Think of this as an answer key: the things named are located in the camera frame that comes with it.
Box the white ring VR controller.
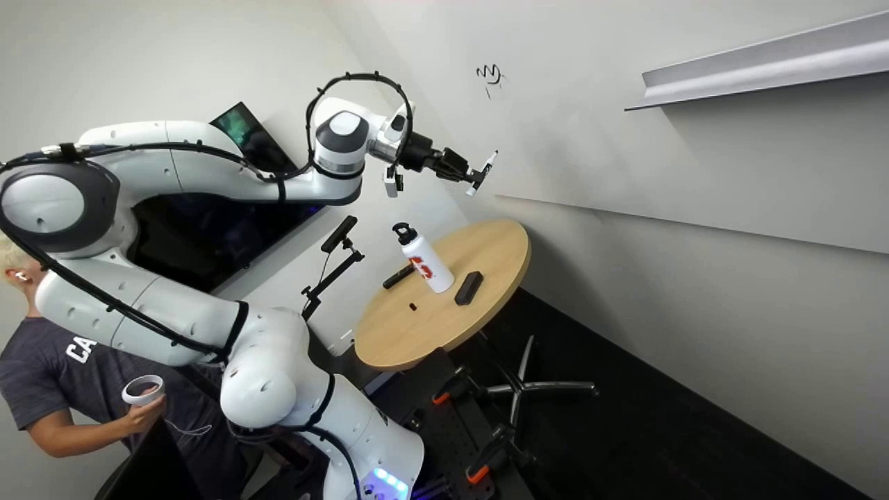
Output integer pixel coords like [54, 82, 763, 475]
[118, 371, 167, 407]

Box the white wall shelf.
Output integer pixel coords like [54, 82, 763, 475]
[621, 9, 889, 114]

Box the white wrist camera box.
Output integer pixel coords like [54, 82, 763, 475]
[379, 163, 409, 200]

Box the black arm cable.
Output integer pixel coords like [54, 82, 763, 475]
[0, 69, 417, 500]

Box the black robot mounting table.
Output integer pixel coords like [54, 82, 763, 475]
[364, 344, 543, 500]

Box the black monitor screen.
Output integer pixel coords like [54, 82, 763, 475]
[127, 99, 327, 294]

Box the black camera on stand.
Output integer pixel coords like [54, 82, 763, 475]
[296, 213, 368, 321]

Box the large white whiteboard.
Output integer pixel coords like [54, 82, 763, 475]
[359, 0, 889, 259]

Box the silver star table base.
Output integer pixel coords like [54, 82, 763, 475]
[479, 330, 602, 431]

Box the person in grey t-shirt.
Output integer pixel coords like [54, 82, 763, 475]
[0, 231, 225, 500]

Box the person's right hand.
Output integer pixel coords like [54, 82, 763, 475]
[121, 394, 172, 438]

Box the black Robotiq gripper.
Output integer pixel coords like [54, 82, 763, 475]
[399, 130, 486, 188]

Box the white water bottle black lid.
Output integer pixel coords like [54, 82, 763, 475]
[389, 219, 459, 298]

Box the orange black bar clamp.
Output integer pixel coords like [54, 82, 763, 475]
[460, 442, 511, 489]
[428, 364, 468, 412]

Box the black stereo camera bar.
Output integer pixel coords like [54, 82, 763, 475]
[379, 260, 417, 292]

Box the white black whiteboard marker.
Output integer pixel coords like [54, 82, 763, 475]
[467, 146, 500, 195]

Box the black whiteboard eraser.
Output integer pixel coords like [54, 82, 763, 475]
[453, 269, 486, 307]

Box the person's right forearm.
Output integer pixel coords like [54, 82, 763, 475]
[25, 406, 132, 460]

